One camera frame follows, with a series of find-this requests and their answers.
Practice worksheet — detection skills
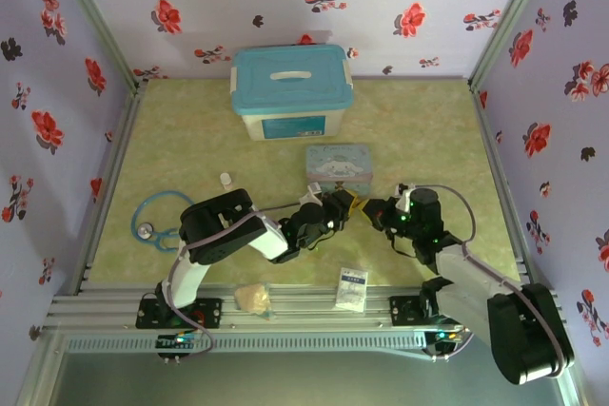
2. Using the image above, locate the pastel cartoon tin box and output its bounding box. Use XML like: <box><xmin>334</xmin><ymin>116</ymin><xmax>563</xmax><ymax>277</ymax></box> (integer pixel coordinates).
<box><xmin>304</xmin><ymin>143</ymin><xmax>374</xmax><ymax>197</ymax></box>

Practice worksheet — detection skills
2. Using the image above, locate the white gauze packet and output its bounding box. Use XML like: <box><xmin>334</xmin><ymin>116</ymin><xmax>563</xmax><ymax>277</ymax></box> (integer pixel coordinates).
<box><xmin>333</xmin><ymin>266</ymin><xmax>370</xmax><ymax>315</ymax></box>

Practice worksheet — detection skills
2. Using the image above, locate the clear bag of beige cotton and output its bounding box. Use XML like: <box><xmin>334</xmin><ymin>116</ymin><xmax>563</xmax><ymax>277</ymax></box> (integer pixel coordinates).
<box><xmin>233</xmin><ymin>281</ymin><xmax>276</xmax><ymax>320</ymax></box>

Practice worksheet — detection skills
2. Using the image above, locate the white storage box blue lid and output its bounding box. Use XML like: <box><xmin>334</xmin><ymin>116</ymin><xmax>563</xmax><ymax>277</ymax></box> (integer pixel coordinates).
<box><xmin>229</xmin><ymin>43</ymin><xmax>356</xmax><ymax>143</ymax></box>

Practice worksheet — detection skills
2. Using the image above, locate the blue stethoscope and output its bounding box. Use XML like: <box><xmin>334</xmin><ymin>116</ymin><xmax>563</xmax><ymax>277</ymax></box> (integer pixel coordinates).
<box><xmin>131</xmin><ymin>190</ymin><xmax>197</xmax><ymax>254</ymax></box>

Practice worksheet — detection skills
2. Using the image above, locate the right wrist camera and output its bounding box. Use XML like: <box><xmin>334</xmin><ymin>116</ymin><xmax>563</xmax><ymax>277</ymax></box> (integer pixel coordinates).
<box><xmin>395</xmin><ymin>184</ymin><xmax>414</xmax><ymax>213</ymax></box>

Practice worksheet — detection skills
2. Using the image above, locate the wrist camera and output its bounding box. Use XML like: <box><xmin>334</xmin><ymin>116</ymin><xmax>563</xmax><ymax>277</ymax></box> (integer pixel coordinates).
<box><xmin>298</xmin><ymin>184</ymin><xmax>325</xmax><ymax>206</ymax></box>
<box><xmin>395</xmin><ymin>184</ymin><xmax>414</xmax><ymax>213</ymax></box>

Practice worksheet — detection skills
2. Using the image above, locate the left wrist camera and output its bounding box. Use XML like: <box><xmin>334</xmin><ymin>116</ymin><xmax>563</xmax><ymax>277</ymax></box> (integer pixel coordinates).
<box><xmin>298</xmin><ymin>184</ymin><xmax>325</xmax><ymax>206</ymax></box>

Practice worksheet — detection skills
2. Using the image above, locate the grey right arm cable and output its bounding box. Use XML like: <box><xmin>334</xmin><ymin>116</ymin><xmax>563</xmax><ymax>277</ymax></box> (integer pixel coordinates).
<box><xmin>412</xmin><ymin>184</ymin><xmax>576</xmax><ymax>377</ymax></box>

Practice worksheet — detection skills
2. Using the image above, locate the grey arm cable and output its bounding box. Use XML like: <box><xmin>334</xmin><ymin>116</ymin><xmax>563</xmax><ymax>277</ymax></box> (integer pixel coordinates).
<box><xmin>412</xmin><ymin>184</ymin><xmax>576</xmax><ymax>377</ymax></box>
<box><xmin>167</xmin><ymin>203</ymin><xmax>306</xmax><ymax>283</ymax></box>

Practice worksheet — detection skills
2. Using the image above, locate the grey left arm cable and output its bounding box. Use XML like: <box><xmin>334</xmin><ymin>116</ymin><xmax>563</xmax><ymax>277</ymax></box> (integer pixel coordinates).
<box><xmin>167</xmin><ymin>203</ymin><xmax>306</xmax><ymax>283</ymax></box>

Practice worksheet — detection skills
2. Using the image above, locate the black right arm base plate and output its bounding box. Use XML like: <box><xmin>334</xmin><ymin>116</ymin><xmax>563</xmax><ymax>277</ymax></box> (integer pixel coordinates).
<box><xmin>388</xmin><ymin>293</ymin><xmax>473</xmax><ymax>332</ymax></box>

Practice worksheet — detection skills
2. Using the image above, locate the wide aluminium frame rail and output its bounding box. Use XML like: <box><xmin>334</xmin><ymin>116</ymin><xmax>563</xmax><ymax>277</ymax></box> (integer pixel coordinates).
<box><xmin>45</xmin><ymin>281</ymin><xmax>477</xmax><ymax>334</ymax></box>

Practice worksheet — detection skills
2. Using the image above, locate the aluminium frame side rail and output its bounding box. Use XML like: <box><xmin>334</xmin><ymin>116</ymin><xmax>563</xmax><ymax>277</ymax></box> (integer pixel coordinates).
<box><xmin>469</xmin><ymin>85</ymin><xmax>541</xmax><ymax>286</ymax></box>
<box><xmin>69</xmin><ymin>85</ymin><xmax>147</xmax><ymax>296</ymax></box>

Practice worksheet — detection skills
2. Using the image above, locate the grey slotted cable duct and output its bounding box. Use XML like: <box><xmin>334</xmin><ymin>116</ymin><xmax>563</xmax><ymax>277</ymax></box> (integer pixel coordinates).
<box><xmin>62</xmin><ymin>333</ymin><xmax>432</xmax><ymax>355</ymax></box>

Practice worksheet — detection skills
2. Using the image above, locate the thin aluminium frame rail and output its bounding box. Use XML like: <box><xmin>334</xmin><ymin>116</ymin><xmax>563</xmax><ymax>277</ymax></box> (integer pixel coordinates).
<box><xmin>352</xmin><ymin>73</ymin><xmax>472</xmax><ymax>84</ymax></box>

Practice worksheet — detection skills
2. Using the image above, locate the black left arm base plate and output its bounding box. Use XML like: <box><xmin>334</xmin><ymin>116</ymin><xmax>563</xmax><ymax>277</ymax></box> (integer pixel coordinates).
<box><xmin>135</xmin><ymin>293</ymin><xmax>226</xmax><ymax>331</ymax></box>

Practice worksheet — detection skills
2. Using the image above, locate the aluminium frame corner post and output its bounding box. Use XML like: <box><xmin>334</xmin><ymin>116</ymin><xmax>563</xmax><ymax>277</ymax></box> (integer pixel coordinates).
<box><xmin>45</xmin><ymin>0</ymin><xmax>145</xmax><ymax>96</ymax></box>
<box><xmin>466</xmin><ymin>0</ymin><xmax>559</xmax><ymax>89</ymax></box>

